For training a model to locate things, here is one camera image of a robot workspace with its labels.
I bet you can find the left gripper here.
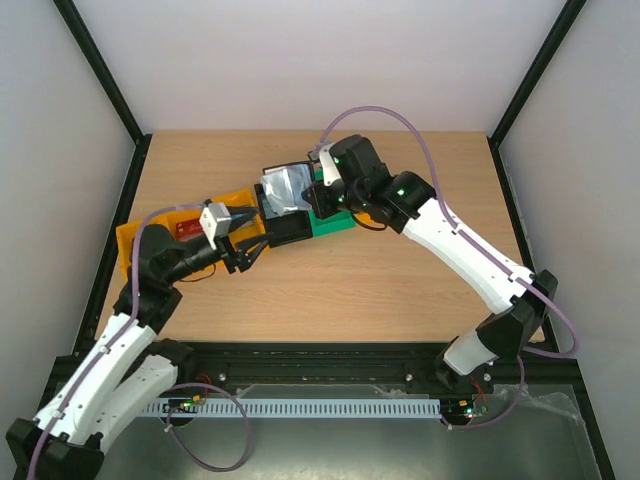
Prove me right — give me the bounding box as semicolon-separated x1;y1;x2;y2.
164;206;274;284

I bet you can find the black leather card holder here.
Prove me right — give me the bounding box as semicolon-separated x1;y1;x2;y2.
261;161;314;216

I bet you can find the red card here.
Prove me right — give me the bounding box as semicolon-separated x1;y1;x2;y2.
175;218;203;241

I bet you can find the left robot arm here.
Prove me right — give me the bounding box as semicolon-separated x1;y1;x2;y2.
6;202;269;479

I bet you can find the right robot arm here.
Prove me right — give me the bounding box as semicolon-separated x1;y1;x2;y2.
302;135;558;392

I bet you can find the blue card stack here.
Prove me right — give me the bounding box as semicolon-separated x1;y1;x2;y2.
229;214;254;232

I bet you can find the green bin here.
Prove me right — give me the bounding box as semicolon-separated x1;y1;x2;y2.
305;169;357;238

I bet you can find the black bin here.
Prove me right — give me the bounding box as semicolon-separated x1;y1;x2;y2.
254;184;313;248

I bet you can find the right yellow bin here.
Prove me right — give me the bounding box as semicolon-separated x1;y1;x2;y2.
353;212;382;228

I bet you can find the far left yellow bin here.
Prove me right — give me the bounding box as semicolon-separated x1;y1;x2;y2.
116;209;224;282

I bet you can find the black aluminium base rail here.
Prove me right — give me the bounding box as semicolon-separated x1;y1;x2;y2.
49;340;581;391

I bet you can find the white slotted cable duct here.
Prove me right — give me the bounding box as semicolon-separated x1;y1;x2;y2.
139;398;441;419

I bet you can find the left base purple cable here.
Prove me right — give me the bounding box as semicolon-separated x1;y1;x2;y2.
162;382;251;471

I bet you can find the left frame post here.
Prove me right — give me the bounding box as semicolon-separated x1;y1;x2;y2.
52;0;147;146

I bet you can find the frame post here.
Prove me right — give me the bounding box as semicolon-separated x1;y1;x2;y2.
488;0;588;146
52;0;147;146

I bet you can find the right frame post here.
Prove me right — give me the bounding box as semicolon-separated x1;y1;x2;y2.
488;0;588;146

